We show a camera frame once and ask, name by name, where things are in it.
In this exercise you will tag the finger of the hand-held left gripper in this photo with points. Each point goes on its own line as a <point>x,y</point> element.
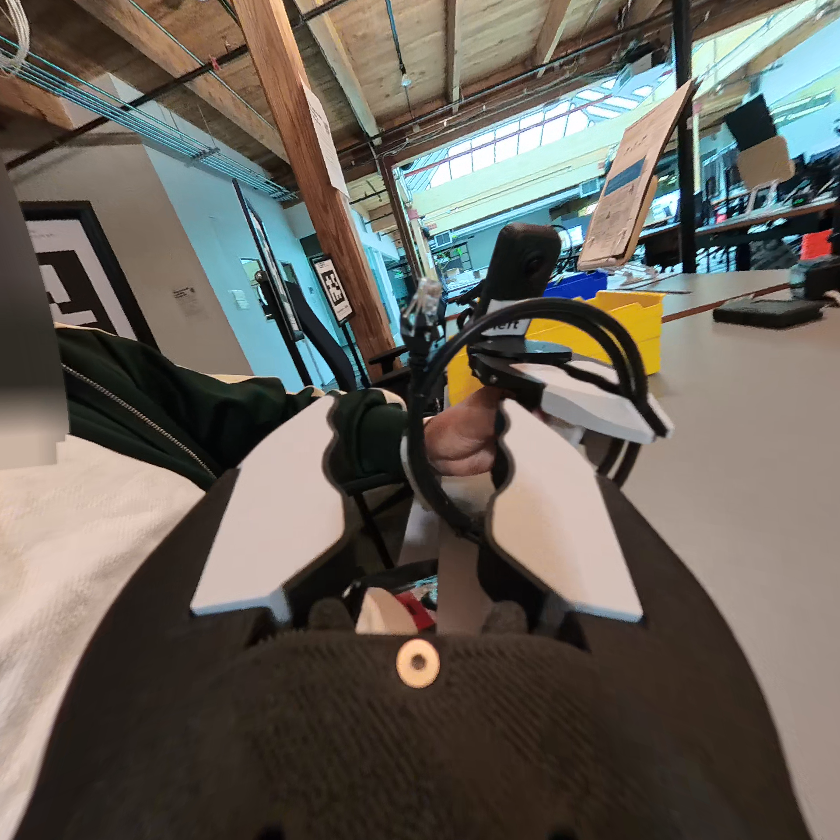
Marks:
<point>590,407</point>

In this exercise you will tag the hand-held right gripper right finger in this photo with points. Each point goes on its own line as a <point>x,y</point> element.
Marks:
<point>564,525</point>

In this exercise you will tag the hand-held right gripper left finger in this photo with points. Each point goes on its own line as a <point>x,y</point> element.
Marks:
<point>275,512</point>

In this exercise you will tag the yellow plastic bin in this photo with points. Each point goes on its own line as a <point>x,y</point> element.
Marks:
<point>630,328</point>

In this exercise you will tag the person's left forearm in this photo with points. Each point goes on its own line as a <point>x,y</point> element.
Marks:
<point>262,407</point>

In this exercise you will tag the grey desk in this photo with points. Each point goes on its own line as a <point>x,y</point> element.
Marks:
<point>722,492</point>

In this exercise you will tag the person's left hand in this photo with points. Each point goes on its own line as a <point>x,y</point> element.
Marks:
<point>459,439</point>

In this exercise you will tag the blue plastic bin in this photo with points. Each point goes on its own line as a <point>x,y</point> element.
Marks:
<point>577,289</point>

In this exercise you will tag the white sign stand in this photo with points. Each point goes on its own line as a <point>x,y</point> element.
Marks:
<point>649,275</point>

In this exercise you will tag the framed marker poster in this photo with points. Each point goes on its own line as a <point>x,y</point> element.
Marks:
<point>85,295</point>
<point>333,289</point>

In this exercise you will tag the person's dark green jacket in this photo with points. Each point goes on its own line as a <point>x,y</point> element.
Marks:
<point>131,380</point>

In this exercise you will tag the black rectangular case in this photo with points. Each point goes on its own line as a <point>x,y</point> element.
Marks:
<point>768,313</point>

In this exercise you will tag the person's white shirt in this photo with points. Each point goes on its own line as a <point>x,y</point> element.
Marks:
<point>65,558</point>

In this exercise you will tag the black framed display panel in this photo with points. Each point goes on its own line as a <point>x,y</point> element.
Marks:
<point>275,289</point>

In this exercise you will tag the brown cardboard sign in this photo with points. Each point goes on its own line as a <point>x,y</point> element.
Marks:
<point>630,184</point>

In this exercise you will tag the black charging dock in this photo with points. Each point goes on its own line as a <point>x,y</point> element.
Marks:
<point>820,279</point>

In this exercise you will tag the wooden pillar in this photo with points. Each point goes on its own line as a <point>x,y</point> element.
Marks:
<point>295,164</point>

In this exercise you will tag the white paper notice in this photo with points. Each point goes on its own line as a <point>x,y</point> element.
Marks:
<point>325,131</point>

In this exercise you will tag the black metal pole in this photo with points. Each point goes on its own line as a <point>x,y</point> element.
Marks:
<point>684,131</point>

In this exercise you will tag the cardboard backed board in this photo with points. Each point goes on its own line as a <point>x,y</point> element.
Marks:
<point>761,144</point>

